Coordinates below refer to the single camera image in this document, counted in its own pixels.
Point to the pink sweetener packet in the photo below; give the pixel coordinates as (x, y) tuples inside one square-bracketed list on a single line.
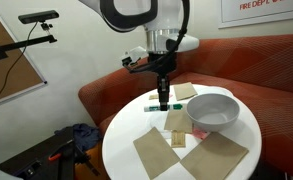
[(171, 96), (200, 134)]

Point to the orange patterned sofa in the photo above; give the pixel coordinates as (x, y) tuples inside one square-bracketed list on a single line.
[(262, 66)]

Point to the white framed wall poster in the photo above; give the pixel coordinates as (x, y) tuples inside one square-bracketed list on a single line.
[(269, 15)]

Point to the brown paper napkin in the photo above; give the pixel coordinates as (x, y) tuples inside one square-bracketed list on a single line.
[(156, 153), (185, 91), (214, 156), (178, 120)]

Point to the plain small brown packet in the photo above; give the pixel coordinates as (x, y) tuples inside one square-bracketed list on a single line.
[(153, 97)]

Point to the round white table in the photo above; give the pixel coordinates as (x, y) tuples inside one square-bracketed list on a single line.
[(126, 140)]

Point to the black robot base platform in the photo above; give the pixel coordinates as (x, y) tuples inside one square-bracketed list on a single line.
[(29, 153)]

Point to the black orange bar clamp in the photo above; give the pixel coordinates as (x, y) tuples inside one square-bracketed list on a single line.
[(66, 156)]

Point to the green dry erase marker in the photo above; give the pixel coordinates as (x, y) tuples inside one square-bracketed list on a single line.
[(151, 108)]

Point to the printed brown paper packet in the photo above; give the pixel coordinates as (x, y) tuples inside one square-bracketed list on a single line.
[(178, 139)]

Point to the framed brown corkboard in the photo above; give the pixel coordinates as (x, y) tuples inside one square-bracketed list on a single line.
[(26, 73)]

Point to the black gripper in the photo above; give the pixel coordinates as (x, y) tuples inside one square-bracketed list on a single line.
[(162, 65)]

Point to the crumpled blue cloth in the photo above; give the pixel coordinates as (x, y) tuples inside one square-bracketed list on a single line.
[(86, 133)]

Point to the grey round bowl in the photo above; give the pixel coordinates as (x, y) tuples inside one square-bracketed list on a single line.
[(212, 110)]

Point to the black stereo camera bar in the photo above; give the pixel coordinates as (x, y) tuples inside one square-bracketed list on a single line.
[(38, 16)]

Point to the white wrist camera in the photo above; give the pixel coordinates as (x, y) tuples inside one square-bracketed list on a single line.
[(134, 55)]

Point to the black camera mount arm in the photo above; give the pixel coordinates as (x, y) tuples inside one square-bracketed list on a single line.
[(19, 44)]

